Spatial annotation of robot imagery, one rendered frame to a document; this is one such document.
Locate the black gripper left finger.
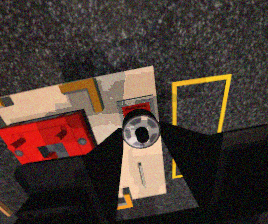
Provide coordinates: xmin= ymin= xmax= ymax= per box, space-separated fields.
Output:
xmin=14 ymin=128 xmax=124 ymax=224

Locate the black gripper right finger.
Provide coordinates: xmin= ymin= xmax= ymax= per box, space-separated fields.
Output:
xmin=159 ymin=121 xmax=268 ymax=207

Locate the yellow rectangular outline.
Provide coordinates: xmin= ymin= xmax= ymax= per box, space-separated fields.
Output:
xmin=172 ymin=74 xmax=232 ymax=178

